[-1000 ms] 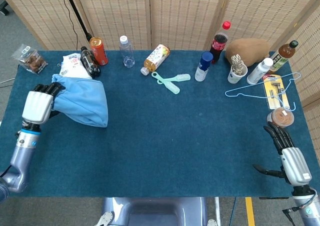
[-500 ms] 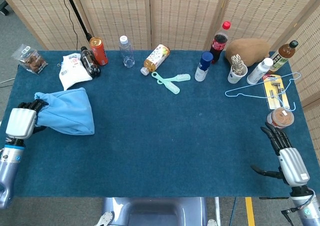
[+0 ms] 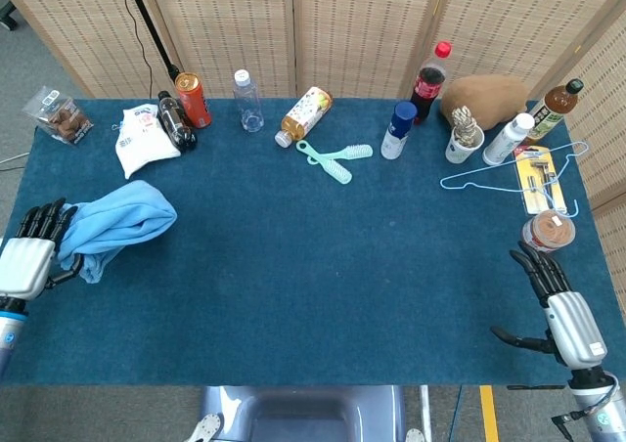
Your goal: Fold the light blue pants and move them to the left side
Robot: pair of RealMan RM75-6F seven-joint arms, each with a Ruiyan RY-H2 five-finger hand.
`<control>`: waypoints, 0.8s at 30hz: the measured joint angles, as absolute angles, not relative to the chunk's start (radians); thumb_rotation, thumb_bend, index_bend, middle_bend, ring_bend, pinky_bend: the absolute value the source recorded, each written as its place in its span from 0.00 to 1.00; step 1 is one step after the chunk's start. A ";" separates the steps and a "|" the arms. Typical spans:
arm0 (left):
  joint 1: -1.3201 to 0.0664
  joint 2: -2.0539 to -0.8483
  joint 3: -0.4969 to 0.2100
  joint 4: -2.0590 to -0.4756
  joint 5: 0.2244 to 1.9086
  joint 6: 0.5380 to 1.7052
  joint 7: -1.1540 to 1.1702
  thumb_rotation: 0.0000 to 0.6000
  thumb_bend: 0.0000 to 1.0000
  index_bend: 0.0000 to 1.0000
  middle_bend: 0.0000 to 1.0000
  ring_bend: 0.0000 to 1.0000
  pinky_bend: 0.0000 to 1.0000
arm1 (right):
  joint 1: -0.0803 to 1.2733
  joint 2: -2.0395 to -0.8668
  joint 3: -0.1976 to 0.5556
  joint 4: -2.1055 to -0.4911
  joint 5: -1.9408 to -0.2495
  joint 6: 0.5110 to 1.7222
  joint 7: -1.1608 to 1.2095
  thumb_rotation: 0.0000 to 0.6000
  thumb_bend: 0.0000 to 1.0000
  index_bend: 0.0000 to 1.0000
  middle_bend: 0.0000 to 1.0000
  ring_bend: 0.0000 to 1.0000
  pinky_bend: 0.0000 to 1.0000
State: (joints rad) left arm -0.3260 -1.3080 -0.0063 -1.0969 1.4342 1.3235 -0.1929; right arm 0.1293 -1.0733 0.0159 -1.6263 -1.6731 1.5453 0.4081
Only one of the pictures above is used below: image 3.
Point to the white bottle with blue cap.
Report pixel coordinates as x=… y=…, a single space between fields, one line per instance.
x=395 y=136

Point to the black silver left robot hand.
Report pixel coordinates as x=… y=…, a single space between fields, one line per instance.
x=24 y=266

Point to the white powder bag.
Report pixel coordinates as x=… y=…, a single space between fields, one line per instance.
x=144 y=146

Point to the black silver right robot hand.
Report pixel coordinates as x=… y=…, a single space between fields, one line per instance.
x=577 y=324

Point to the white paper cup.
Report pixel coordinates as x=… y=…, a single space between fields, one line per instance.
x=460 y=152

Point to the black chair wheel base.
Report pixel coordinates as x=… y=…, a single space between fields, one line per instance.
x=6 y=19

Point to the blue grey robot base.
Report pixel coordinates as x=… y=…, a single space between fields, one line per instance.
x=303 y=412

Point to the bamboo folding screen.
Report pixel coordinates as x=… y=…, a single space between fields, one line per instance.
x=342 y=26

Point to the light blue fleece pants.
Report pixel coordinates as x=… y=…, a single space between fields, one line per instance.
x=127 y=217

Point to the small dark cola bottle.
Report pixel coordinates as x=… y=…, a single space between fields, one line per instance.
x=173 y=119

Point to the razor on yellow card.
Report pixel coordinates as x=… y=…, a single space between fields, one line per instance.
x=540 y=183

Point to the orange drink can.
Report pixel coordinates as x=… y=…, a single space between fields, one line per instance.
x=194 y=102

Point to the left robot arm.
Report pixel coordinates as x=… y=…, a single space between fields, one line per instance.
x=10 y=334

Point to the empty clear plastic bottle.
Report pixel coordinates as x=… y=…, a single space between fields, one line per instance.
x=248 y=104

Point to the black stand pole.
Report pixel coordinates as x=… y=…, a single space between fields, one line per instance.
x=151 y=26

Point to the green tea bottle black cap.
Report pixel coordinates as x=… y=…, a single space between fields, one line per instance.
x=552 y=112

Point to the brown plush toy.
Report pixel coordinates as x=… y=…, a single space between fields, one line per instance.
x=494 y=100

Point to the dark blue table mat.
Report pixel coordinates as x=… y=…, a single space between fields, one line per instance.
x=313 y=266

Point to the round tin with brown lid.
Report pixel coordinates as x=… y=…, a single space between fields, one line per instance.
x=548 y=232

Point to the cola bottle with red cap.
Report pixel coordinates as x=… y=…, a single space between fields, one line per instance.
x=428 y=87

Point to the yellow tea bottle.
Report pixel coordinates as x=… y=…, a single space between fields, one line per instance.
x=303 y=114

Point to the green scrub brush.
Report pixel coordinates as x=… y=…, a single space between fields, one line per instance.
x=337 y=170
x=357 y=151

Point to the clear bag of brown cookies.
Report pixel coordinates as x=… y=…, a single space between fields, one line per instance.
x=63 y=119

